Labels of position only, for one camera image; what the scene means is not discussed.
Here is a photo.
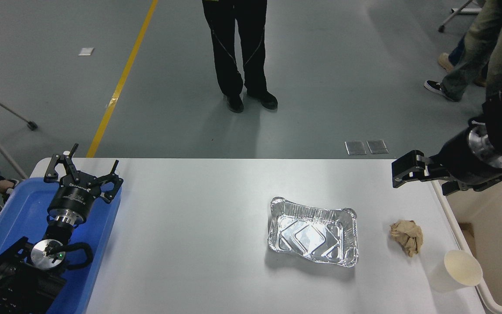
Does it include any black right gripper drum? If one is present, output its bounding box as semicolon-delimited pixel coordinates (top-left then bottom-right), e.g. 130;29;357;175
438;128;502;191

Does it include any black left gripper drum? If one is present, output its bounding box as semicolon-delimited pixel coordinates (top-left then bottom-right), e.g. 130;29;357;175
47;178;102;217

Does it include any white paper cup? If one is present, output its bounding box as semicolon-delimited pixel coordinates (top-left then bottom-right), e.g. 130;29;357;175
427;249;483;293

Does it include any metal floor plate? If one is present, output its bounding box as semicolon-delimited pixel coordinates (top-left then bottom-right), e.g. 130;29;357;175
345;140;367;155
366;140;389;154

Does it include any blue plastic tray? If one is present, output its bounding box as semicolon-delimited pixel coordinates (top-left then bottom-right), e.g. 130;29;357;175
0;177;123;314

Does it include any large pale bin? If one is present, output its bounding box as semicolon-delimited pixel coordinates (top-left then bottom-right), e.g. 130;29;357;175
430;164;502;314

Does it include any crumpled tan paper ball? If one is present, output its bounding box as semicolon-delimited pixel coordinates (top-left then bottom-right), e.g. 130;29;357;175
390;219;424;258

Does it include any rectangular foil tray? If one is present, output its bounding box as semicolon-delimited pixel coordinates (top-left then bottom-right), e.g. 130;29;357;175
267;196;360;268

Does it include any white wheeled metal frame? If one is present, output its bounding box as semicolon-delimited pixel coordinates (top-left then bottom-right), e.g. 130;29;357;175
438;0;486;33

